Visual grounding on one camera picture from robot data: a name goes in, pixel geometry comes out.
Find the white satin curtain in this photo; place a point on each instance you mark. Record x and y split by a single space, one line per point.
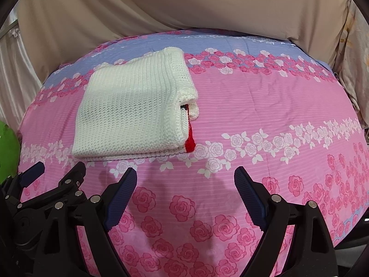
17 78

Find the white knit sweater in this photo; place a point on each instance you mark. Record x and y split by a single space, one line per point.
124 106

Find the beige cloth backdrop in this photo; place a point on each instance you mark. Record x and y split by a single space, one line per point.
173 5

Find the pink rose-print bedsheet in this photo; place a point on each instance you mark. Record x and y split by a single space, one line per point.
230 106

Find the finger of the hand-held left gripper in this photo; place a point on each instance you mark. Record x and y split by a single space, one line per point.
30 174
75 176

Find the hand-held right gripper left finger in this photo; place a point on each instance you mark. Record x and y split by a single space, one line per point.
121 197

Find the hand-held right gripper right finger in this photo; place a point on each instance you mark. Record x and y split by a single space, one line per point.
250 197

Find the green object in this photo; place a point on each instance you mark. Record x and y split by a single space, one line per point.
8 150

